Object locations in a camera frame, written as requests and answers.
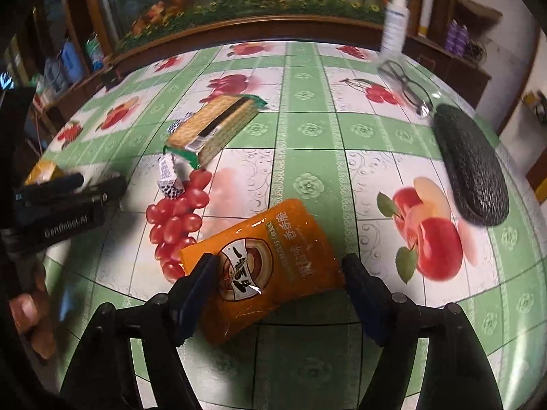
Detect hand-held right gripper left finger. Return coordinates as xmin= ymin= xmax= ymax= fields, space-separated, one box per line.
xmin=60 ymin=254 xmax=220 ymax=410

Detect orange snack packet round logo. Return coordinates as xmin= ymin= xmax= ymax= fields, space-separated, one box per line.
xmin=178 ymin=199 xmax=347 ymax=345

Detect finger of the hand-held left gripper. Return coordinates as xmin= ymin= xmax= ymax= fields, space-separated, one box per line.
xmin=23 ymin=174 xmax=85 ymax=201
xmin=81 ymin=175 xmax=128 ymax=206

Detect green plastic bottle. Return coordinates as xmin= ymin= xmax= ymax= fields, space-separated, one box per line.
xmin=85 ymin=36 xmax=104 ymax=72

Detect purple bottles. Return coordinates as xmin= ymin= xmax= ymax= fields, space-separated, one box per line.
xmin=446 ymin=20 xmax=469 ymax=53

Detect fruit printed green tablecloth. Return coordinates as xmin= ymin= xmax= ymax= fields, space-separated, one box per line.
xmin=40 ymin=40 xmax=547 ymax=410

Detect white spray bottle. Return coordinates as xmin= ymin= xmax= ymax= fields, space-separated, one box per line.
xmin=379 ymin=0 xmax=411 ymax=55

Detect cracker packet green wrapper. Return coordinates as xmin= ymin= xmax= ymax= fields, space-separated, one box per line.
xmin=163 ymin=94 xmax=268 ymax=170

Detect yellow cardboard box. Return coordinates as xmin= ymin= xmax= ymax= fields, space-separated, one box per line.
xmin=25 ymin=160 xmax=66 ymax=187

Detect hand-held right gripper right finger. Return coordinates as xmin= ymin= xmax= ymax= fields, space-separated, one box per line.
xmin=342 ymin=253 xmax=505 ymax=410

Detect black framed eyeglasses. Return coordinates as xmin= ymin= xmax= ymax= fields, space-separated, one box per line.
xmin=377 ymin=60 xmax=433 ymax=119

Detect person's left hand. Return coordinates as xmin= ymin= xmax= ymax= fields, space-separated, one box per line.
xmin=9 ymin=260 xmax=59 ymax=360

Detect black textured glasses case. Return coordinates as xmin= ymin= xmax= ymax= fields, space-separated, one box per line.
xmin=432 ymin=103 xmax=510 ymax=226

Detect rolled white yellow paper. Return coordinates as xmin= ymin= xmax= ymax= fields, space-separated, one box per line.
xmin=416 ymin=0 xmax=437 ymax=38

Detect clear blue water jug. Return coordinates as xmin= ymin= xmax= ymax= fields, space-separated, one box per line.
xmin=44 ymin=57 xmax=63 ymax=95

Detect dark small jar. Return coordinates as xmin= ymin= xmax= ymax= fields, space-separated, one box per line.
xmin=103 ymin=68 xmax=123 ymax=91

